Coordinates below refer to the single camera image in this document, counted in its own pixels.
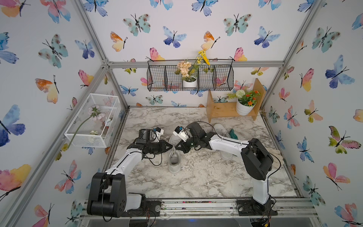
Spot pink artificial flower stem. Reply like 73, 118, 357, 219
55, 105, 106, 161

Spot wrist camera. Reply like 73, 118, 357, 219
153, 127, 164, 140
173, 126, 190, 142

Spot white pot peach flowers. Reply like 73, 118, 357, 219
175, 50, 210, 88

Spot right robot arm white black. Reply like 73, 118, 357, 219
173, 121, 274, 205

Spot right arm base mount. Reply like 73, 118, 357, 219
236, 197, 278, 217

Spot white wire mesh basket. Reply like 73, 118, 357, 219
64, 93, 121, 148

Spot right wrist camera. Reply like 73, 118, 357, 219
173, 126, 190, 142

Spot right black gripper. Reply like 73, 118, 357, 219
172, 137, 199, 153

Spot aluminium front rail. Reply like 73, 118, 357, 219
79, 198, 318, 227

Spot white sneaker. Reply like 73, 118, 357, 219
168, 135, 181, 174
214, 124, 233, 161

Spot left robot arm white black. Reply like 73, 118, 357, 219
87, 127, 173, 218

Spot black wire wall basket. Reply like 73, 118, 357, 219
147, 59, 234, 91

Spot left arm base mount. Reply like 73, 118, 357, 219
121, 193, 162, 217

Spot white pot orange flowers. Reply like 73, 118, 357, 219
227, 89, 261, 116

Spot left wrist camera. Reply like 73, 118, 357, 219
153, 127, 164, 140

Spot wooden shelf stand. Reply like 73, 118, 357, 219
206, 78, 267, 123

